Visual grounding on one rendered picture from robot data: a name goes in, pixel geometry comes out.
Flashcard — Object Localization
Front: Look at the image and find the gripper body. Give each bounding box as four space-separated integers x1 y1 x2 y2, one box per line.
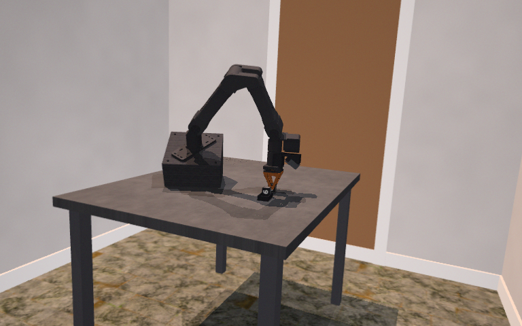
263 151 284 173

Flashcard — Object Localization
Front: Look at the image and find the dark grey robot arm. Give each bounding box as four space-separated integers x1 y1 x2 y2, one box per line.
171 65 301 169

